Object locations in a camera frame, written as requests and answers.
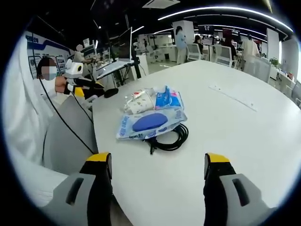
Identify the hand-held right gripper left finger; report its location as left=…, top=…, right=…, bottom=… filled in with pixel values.
left=41, top=152, right=114, bottom=226

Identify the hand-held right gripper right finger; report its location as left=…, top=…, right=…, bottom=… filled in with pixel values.
left=203, top=152, right=278, bottom=226

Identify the wet wipes pack blue lid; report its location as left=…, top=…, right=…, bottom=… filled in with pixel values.
left=116, top=108, right=189, bottom=141

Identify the blue tissue packet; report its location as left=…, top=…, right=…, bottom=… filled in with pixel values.
left=154, top=85, right=186, bottom=111

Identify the person's left hand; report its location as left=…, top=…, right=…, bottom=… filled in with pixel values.
left=54, top=77, right=71, bottom=95

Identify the black chair armrest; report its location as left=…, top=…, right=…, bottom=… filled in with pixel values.
left=103, top=88, right=119, bottom=99

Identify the white side desk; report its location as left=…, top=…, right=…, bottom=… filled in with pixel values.
left=95, top=60, right=135, bottom=80

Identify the black tripod stand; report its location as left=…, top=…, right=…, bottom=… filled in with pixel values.
left=124, top=13, right=142, bottom=80

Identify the computer monitor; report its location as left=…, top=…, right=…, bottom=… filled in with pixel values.
left=118, top=26, right=134, bottom=63

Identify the person in white clothes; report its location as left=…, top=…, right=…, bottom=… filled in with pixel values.
left=6, top=35, right=72, bottom=209

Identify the white table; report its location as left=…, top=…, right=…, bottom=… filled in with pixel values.
left=91, top=59, right=300, bottom=226

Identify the ceiling air vent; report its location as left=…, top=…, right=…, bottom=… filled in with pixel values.
left=142, top=0, right=181, bottom=9

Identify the white mesh office chair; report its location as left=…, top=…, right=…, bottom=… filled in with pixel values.
left=214, top=44, right=236, bottom=67
left=186, top=43, right=208, bottom=61

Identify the ceiling light strip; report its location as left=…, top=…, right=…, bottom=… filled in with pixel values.
left=157, top=6, right=295, bottom=34

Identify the wall poster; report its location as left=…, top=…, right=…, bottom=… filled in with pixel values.
left=24, top=30, right=74, bottom=80

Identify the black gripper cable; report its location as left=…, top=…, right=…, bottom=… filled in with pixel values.
left=39, top=76, right=95, bottom=154

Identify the white cable cover strip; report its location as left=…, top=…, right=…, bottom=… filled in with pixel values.
left=208, top=85, right=258, bottom=112

